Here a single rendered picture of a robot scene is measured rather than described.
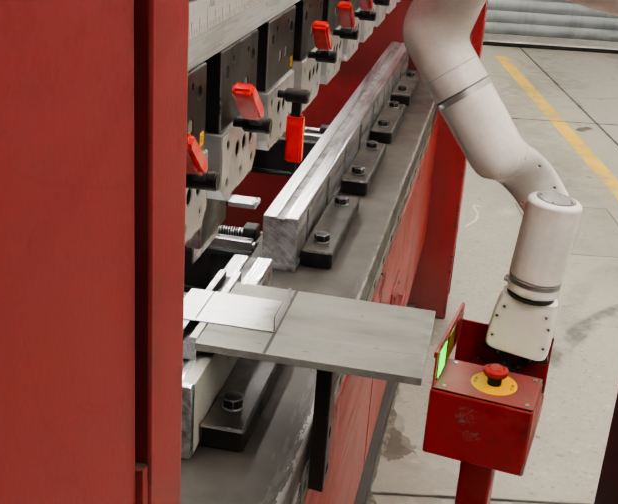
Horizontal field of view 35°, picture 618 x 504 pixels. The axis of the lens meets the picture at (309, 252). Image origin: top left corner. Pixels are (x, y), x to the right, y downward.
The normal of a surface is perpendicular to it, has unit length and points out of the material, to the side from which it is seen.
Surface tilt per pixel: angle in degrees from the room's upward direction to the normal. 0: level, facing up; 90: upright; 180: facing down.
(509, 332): 89
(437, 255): 90
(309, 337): 0
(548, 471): 0
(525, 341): 89
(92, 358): 90
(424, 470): 0
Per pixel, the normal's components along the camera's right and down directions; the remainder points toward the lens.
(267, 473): 0.07, -0.92
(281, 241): -0.20, 0.37
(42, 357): 0.98, 0.14
